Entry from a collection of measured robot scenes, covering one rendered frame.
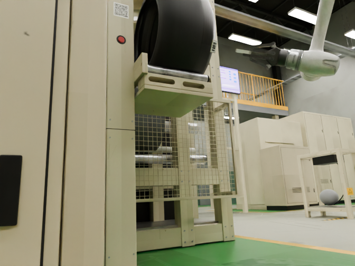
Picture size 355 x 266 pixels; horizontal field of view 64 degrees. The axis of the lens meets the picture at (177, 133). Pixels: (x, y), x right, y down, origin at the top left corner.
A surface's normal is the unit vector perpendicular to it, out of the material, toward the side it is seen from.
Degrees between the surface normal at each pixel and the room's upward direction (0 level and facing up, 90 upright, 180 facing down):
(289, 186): 90
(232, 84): 90
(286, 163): 90
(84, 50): 90
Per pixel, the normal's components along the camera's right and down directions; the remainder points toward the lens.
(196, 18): 0.44, -0.08
